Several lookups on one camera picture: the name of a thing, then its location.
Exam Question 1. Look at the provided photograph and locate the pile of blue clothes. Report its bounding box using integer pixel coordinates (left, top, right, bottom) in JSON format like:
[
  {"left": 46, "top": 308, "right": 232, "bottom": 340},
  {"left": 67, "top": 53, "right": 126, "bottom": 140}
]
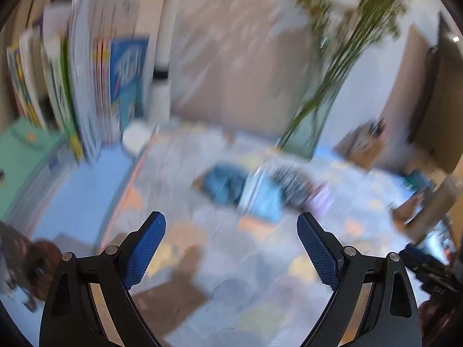
[{"left": 237, "top": 168, "right": 286, "bottom": 223}]

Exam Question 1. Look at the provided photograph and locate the blue table mat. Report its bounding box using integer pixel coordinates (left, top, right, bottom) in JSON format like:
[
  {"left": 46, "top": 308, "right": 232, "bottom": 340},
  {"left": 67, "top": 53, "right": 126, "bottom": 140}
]
[{"left": 32, "top": 145, "right": 160, "bottom": 246}]

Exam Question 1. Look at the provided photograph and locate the beige small bag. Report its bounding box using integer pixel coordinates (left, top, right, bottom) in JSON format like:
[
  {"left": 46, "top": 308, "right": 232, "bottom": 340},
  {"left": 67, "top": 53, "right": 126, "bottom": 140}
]
[{"left": 392, "top": 191, "right": 427, "bottom": 232}]

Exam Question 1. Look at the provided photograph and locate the glass vase with green stems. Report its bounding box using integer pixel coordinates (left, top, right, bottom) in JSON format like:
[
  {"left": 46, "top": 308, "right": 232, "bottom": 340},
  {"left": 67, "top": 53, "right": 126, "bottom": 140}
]
[{"left": 280, "top": 0, "right": 411, "bottom": 145}]

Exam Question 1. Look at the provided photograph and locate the dark brown object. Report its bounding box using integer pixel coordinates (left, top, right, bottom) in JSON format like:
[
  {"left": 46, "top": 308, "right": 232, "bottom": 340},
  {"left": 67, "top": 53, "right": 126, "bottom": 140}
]
[{"left": 0, "top": 220, "right": 64, "bottom": 311}]

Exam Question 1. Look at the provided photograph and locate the dark striped cloth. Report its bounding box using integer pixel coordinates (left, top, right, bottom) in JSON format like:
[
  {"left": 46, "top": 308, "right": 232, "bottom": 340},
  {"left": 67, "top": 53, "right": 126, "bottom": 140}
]
[{"left": 269, "top": 164, "right": 315, "bottom": 210}]

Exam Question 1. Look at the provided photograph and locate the white cup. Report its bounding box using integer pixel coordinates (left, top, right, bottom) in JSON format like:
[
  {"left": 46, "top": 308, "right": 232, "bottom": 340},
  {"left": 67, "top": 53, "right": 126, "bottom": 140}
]
[{"left": 122, "top": 122, "right": 158, "bottom": 154}]

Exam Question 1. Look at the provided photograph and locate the beige cylinder container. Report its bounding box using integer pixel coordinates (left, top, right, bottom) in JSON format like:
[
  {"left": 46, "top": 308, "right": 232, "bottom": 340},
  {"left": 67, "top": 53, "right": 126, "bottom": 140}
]
[{"left": 405, "top": 175, "right": 460, "bottom": 243}]

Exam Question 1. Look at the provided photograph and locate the white pole with black band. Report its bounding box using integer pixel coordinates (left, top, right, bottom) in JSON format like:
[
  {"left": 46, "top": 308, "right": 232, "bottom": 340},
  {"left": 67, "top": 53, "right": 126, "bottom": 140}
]
[{"left": 151, "top": 0, "right": 179, "bottom": 120}]

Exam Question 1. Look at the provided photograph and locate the purple white wipes packet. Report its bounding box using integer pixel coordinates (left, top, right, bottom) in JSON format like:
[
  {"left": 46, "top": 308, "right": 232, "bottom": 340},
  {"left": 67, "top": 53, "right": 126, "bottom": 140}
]
[{"left": 309, "top": 184, "right": 335, "bottom": 217}]

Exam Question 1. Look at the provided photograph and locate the bunch of pens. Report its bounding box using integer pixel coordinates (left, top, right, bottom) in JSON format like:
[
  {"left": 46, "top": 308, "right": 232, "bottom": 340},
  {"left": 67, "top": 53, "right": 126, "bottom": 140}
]
[{"left": 367, "top": 119, "right": 387, "bottom": 138}]

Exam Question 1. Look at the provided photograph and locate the fan pattern tablecloth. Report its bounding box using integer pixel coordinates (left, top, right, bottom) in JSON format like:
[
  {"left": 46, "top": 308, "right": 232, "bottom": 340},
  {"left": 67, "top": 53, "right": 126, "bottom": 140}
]
[{"left": 98, "top": 126, "right": 435, "bottom": 347}]

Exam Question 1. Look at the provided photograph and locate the teal small object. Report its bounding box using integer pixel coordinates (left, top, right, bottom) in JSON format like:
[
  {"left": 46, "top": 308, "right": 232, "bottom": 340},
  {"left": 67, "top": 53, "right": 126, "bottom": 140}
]
[{"left": 405, "top": 171, "right": 435, "bottom": 190}]

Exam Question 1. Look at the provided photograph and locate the dark wooden furniture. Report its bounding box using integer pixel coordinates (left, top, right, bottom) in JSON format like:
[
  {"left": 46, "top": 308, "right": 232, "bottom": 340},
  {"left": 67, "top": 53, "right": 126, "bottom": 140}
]
[{"left": 407, "top": 11, "right": 463, "bottom": 174}]

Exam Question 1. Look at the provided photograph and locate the row of books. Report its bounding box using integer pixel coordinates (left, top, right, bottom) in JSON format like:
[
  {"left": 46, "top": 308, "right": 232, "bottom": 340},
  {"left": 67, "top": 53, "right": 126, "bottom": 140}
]
[{"left": 6, "top": 0, "right": 150, "bottom": 161}]

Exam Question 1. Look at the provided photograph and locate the teal cloth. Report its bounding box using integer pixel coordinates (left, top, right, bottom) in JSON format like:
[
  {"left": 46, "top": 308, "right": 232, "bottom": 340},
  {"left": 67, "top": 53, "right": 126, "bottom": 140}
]
[{"left": 201, "top": 164, "right": 250, "bottom": 206}]

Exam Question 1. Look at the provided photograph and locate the wooden pen holder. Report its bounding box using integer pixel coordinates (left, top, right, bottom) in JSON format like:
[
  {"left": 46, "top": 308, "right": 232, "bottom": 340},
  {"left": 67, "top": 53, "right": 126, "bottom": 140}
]
[{"left": 335, "top": 123, "right": 386, "bottom": 169}]

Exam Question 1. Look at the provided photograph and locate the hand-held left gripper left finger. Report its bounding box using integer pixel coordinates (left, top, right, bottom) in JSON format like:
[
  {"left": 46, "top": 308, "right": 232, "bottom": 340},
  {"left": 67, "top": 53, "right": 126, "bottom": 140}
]
[{"left": 39, "top": 211, "right": 167, "bottom": 347}]

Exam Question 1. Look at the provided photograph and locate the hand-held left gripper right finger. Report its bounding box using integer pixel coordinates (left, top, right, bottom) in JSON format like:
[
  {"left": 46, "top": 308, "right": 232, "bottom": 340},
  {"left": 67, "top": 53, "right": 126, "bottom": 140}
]
[{"left": 297, "top": 211, "right": 423, "bottom": 347}]

